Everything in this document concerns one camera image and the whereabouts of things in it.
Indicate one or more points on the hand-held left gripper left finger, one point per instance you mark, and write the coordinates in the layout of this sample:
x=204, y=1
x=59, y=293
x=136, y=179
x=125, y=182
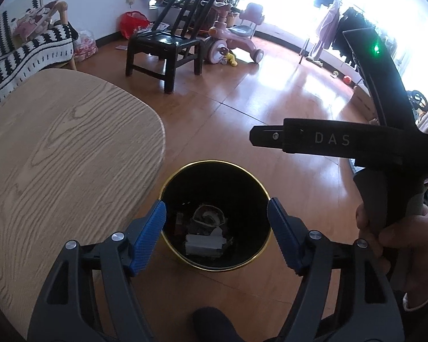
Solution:
x=148, y=235

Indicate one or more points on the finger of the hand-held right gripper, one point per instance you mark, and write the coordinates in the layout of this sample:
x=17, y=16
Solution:
x=265, y=137

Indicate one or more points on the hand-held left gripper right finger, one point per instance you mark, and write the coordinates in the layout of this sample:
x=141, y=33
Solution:
x=285, y=235

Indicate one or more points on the black gold-rimmed bin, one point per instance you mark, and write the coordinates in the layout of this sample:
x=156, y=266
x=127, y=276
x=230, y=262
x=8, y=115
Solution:
x=235, y=185

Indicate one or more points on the person's right hand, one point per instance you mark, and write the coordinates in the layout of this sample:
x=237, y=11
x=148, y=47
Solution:
x=421, y=242

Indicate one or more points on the yellow toy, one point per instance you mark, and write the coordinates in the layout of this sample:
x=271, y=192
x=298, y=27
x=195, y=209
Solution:
x=231, y=60

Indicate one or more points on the person's black-socked foot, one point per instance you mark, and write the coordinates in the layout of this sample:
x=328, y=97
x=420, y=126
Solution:
x=214, y=324

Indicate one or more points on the pink tricycle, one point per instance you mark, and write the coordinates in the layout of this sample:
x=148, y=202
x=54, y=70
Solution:
x=228, y=32

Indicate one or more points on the purple hanging garment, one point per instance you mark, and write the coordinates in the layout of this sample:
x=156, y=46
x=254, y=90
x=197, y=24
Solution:
x=326, y=32

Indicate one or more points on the black hanging clothes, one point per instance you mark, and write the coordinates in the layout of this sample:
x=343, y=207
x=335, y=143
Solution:
x=353, y=25

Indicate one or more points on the black wooden chair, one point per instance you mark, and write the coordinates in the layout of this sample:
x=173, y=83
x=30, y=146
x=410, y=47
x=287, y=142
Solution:
x=164, y=41

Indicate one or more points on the red bag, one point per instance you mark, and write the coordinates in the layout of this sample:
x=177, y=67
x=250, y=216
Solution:
x=133, y=25

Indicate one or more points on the clear plastic bag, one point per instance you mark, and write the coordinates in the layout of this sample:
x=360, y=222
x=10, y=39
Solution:
x=85, y=46

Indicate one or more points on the black and white striped sofa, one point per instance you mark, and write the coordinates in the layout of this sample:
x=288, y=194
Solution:
x=21, y=60

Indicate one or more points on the wooden sofa armrest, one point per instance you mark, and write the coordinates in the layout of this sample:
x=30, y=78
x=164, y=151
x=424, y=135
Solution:
x=62, y=12

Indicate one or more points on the pink doll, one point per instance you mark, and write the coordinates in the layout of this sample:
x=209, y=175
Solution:
x=32, y=21

